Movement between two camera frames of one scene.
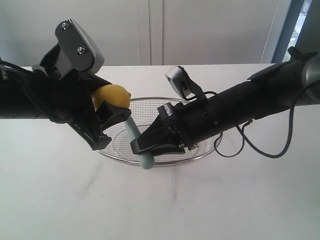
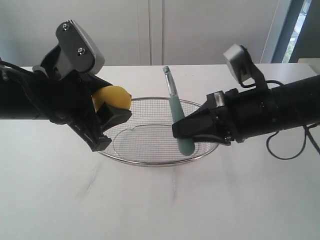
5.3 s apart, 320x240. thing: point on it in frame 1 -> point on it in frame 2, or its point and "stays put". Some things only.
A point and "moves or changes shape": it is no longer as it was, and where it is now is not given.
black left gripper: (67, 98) stays put
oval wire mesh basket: (142, 111) stays put
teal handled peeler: (146, 160) moves or changes shape
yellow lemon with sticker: (114, 94) stays put
